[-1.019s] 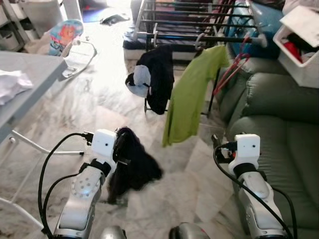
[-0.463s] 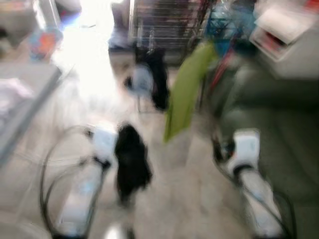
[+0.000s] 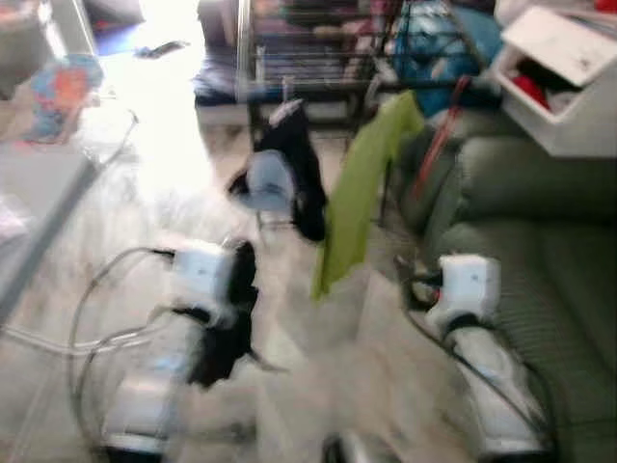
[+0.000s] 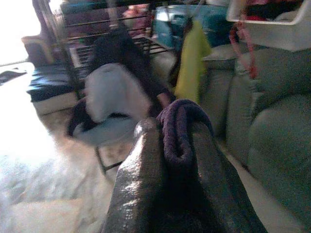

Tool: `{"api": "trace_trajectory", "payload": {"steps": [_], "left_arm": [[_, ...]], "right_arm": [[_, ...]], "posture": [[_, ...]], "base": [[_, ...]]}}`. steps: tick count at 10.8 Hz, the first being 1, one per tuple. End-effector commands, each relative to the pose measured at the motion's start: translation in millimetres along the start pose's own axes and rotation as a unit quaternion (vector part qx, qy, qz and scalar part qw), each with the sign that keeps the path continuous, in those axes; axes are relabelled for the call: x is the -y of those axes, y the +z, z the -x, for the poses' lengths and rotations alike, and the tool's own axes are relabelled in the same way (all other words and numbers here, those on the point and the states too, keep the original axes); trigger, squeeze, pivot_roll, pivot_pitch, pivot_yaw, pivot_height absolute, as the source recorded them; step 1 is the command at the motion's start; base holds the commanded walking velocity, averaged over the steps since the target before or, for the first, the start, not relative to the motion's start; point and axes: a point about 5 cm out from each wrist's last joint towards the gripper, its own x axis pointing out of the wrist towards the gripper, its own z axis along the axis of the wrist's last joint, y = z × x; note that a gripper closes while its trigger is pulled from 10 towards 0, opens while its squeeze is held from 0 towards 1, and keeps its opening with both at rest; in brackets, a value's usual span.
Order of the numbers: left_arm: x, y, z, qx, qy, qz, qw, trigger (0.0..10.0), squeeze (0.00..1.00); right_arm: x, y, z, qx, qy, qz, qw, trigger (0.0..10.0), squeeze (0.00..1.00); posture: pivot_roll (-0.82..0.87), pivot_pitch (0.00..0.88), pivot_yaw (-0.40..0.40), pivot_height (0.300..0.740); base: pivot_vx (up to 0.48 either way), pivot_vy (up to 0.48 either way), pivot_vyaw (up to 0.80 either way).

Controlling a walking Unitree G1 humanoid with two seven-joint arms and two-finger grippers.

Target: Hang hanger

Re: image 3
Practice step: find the plain black garment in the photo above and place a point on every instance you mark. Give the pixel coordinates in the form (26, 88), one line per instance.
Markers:
(227, 347)

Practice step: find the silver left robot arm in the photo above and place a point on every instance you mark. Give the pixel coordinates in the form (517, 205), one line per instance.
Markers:
(149, 405)

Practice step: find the green T-shirt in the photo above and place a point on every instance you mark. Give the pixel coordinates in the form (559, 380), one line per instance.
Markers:
(362, 193)

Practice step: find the dark green leather sofa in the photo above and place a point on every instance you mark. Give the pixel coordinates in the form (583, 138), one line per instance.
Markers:
(540, 251)

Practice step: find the black and white hoodie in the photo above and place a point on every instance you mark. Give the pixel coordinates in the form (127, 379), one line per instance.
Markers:
(304, 164)

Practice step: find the white storage bin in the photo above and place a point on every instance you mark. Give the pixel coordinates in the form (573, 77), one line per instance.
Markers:
(569, 125)

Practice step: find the red cloth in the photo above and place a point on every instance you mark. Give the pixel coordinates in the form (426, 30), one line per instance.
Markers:
(528, 90)

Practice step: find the blue crate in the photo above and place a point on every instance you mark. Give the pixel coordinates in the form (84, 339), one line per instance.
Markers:
(434, 48)

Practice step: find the metal clothes drying rack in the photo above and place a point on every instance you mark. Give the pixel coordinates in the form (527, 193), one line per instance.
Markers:
(308, 58)

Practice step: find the colourful baby bouncer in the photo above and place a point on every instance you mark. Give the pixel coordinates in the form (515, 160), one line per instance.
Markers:
(63, 92)

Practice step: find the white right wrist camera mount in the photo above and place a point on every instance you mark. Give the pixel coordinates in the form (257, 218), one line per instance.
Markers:
(468, 285)

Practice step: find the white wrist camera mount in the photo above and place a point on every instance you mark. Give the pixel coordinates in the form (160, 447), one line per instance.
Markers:
(202, 275)
(468, 285)

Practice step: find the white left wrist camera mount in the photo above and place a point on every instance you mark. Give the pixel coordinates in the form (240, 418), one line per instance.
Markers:
(202, 275)

